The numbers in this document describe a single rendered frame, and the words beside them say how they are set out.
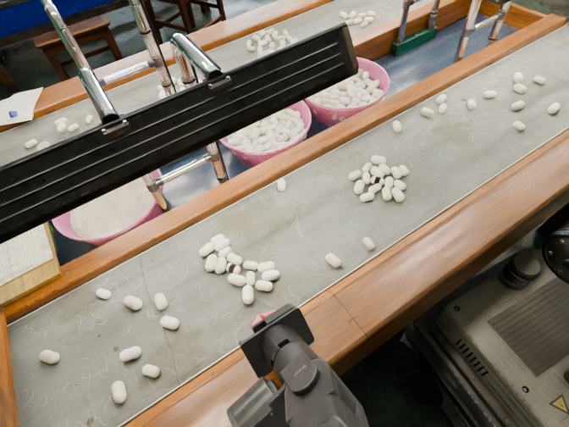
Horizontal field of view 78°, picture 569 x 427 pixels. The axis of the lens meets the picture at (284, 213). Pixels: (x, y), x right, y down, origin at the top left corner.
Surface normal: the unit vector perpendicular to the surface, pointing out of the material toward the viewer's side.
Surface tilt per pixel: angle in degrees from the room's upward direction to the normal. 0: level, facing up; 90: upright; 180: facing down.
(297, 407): 49
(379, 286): 0
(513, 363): 0
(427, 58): 0
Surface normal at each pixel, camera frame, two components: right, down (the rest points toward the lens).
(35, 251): -0.08, -0.59
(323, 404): -0.55, -0.81
